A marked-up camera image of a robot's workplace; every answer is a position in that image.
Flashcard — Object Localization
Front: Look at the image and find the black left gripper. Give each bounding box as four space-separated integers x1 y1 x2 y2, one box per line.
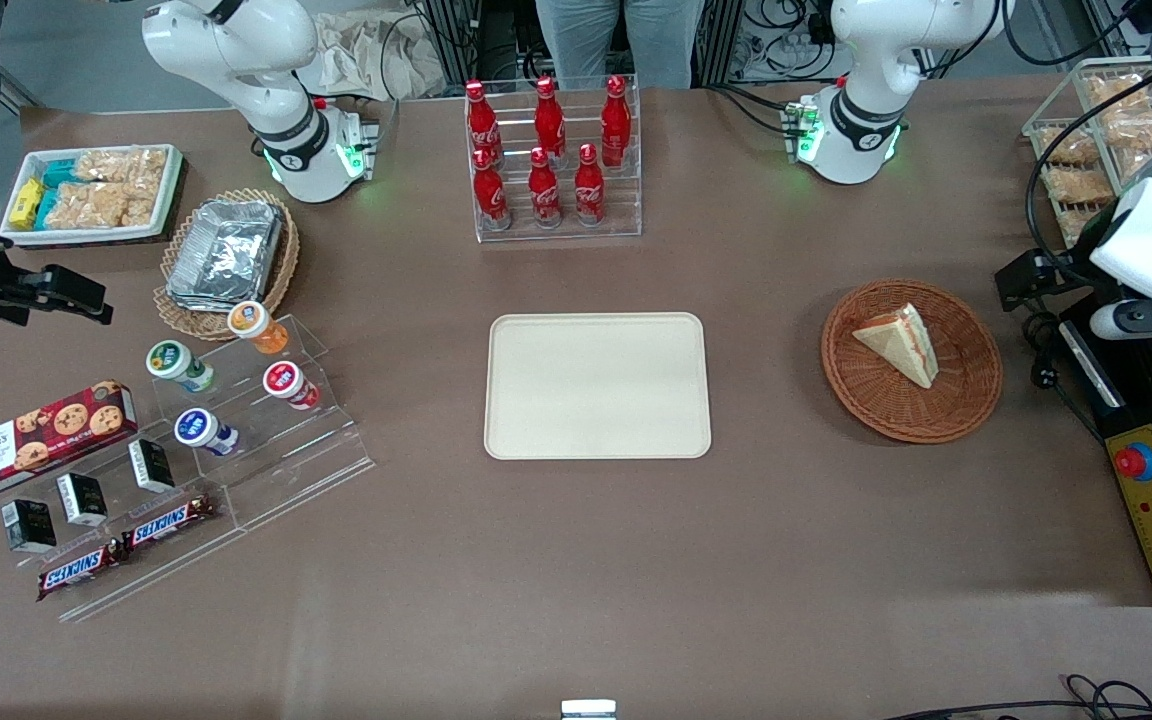
995 245 1103 313

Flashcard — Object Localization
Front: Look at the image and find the beige rectangular serving tray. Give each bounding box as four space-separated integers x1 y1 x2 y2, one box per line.
483 312 713 461

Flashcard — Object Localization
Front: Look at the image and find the black power cable with plug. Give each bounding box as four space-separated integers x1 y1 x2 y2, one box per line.
1020 308 1109 443

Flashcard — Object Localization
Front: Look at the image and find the stack of foil trays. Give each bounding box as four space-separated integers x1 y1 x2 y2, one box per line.
165 198 286 314

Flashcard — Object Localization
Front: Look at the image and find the black cable bundle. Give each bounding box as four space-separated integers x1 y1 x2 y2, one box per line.
711 0 842 86

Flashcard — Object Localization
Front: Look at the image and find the white rectangular snack tray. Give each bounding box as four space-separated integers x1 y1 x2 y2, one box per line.
0 144 185 248

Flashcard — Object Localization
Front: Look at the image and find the red cola bottle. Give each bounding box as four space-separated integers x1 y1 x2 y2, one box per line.
472 148 513 232
533 76 567 159
600 75 633 169
527 147 564 230
573 143 606 228
465 80 503 166

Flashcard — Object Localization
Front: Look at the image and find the clear acrylic bottle rack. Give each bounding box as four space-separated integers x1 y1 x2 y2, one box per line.
464 75 643 244

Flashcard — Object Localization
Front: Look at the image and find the white wire rack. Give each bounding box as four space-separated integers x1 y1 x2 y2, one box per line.
1022 56 1152 251

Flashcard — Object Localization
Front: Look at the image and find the black benchtop machine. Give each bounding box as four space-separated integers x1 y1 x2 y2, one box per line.
1056 290 1152 608

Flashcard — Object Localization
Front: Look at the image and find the green lid gum jar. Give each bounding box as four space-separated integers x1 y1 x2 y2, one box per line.
145 340 218 395

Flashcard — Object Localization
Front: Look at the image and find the brown wicker basket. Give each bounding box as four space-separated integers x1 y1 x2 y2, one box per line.
821 278 1004 445

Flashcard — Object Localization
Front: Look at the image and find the small black box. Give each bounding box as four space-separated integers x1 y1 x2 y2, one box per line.
1 498 58 555
127 438 178 495
55 472 110 529

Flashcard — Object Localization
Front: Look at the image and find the person in grey jeans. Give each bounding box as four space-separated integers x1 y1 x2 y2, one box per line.
533 0 706 92

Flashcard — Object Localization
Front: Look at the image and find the light tan wicker basket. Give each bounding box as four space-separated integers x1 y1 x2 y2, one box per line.
153 187 302 343

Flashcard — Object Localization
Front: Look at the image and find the rice cracker pack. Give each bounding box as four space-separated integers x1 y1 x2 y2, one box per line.
74 148 169 189
44 183 159 231

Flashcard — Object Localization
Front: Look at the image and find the orange lid gum jar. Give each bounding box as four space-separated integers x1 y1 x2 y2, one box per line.
227 300 290 357

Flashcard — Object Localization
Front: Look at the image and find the Snickers chocolate bar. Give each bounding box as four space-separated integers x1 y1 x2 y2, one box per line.
120 493 218 552
35 540 129 602

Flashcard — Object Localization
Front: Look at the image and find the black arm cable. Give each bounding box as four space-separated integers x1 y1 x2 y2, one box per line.
1000 0 1152 263

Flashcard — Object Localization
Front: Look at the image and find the clear acrylic stepped stand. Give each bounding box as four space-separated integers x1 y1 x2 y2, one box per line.
0 314 376 624

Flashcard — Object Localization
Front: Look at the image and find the triangular sandwich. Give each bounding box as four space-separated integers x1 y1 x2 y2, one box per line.
852 303 940 390

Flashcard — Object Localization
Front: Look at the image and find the yellow snack pack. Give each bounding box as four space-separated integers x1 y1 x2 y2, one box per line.
10 177 46 225

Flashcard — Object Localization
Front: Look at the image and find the crumpled beige cloth bag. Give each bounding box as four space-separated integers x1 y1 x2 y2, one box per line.
294 10 449 102

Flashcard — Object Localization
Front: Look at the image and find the black floor cable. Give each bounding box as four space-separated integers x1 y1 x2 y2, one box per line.
884 674 1152 720

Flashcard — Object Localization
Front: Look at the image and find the red tartan cookie box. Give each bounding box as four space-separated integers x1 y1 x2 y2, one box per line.
0 380 140 504

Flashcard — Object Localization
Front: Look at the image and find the red lid gum jar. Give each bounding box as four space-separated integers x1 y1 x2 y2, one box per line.
262 361 322 412

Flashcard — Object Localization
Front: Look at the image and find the blue lid gum jar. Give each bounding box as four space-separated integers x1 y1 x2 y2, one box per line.
173 408 240 458

